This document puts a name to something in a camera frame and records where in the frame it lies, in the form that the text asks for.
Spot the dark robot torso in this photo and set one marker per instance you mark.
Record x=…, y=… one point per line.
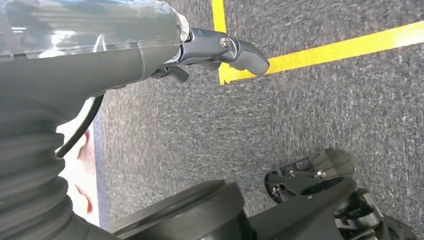
x=185, y=215

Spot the yellow floor tape square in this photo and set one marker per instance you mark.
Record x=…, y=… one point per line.
x=331, y=51

